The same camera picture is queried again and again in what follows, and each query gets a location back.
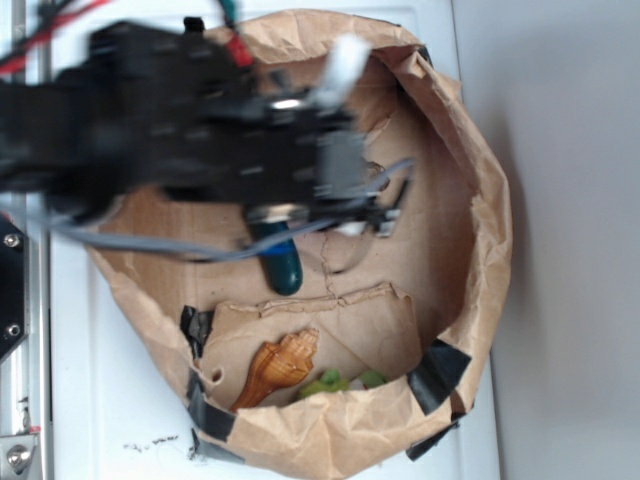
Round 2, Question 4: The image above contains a white ribbon cable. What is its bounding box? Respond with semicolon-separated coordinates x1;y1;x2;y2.
312;33;372;109

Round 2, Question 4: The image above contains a white tray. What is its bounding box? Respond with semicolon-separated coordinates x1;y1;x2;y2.
50;1;501;479

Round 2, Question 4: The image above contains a red and green wire bundle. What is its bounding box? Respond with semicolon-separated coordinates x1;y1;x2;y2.
0;0;254;76

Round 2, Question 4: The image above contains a green plastic toy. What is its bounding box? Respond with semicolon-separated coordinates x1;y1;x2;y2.
297;368;388;400

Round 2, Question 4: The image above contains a dark green plastic pickle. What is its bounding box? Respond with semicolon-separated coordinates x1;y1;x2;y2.
249;222;303;296

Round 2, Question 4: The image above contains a black mounting plate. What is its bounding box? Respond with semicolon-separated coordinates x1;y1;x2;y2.
0;213;29;364

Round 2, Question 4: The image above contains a brown rock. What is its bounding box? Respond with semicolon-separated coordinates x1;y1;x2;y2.
366;161;390;192

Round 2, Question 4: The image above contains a brown paper bag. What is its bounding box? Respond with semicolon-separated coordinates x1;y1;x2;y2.
92;9;513;479

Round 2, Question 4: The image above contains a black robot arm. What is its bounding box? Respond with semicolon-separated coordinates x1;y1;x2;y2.
1;22;373;223

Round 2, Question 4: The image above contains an aluminium frame rail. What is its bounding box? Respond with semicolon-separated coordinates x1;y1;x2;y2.
8;0;53;480

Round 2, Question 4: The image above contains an orange conch shell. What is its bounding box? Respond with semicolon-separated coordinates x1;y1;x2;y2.
230;328;320;413

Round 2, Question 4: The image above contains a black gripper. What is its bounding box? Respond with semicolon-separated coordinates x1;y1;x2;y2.
199;84;370;224

